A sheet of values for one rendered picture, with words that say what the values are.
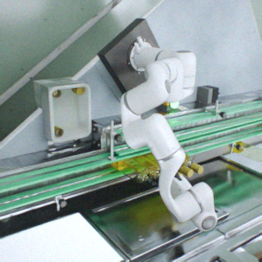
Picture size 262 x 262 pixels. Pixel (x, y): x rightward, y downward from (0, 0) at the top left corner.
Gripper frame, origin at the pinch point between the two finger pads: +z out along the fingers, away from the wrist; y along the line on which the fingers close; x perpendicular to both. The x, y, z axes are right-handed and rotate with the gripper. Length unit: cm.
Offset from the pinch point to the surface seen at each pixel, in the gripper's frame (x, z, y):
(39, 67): 37, 89, 31
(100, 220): 26.6, 0.0, -12.2
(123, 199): 13.7, 11.5, -12.4
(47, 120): 41, 27, 19
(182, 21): -28, 50, 57
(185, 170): -9.4, 3.9, 1.3
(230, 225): -18.2, -17.0, -12.5
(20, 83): 48, 86, 22
